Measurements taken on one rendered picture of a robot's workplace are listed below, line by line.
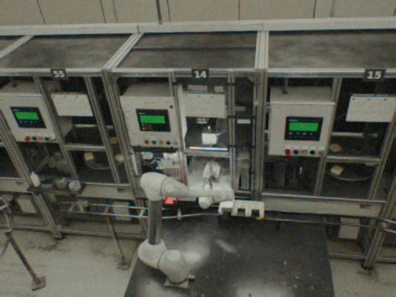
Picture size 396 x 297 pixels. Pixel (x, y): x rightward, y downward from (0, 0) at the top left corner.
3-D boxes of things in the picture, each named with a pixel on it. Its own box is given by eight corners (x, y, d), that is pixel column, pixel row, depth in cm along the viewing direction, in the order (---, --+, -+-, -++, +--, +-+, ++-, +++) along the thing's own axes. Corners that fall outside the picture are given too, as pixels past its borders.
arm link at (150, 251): (157, 274, 256) (134, 264, 265) (169, 262, 269) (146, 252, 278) (160, 182, 227) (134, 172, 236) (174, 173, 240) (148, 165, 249)
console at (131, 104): (130, 148, 284) (117, 98, 257) (140, 128, 306) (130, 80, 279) (179, 150, 277) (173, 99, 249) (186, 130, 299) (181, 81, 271)
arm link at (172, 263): (181, 286, 252) (177, 268, 239) (160, 276, 260) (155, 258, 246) (192, 268, 263) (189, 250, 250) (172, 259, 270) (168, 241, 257)
